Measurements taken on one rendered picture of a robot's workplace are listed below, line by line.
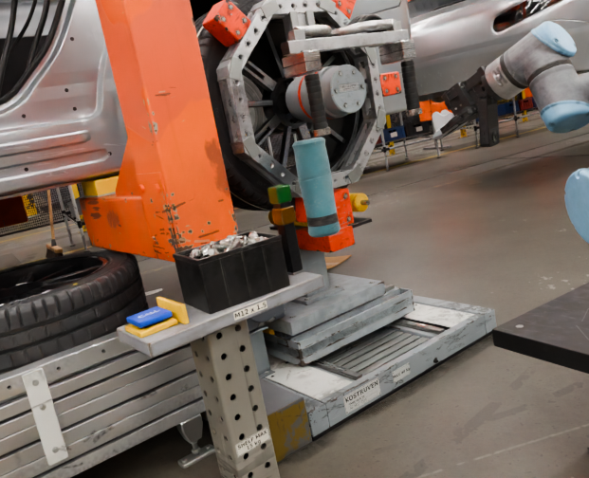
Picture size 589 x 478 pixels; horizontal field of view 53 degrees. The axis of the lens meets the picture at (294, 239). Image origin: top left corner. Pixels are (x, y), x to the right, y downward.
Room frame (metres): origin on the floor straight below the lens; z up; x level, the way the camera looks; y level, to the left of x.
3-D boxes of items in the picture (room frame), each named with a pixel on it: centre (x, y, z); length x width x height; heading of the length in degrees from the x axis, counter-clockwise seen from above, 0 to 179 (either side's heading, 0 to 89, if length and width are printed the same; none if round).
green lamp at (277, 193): (1.35, 0.01, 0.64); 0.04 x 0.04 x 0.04; 35
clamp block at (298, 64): (1.49, -0.10, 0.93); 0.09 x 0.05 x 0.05; 35
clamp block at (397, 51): (1.68, -0.38, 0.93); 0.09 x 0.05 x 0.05; 35
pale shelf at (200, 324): (1.23, 0.17, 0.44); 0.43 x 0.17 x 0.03; 125
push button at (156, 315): (1.14, 0.31, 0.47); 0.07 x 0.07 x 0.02; 35
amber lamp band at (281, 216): (1.35, 0.01, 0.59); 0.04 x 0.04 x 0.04; 35
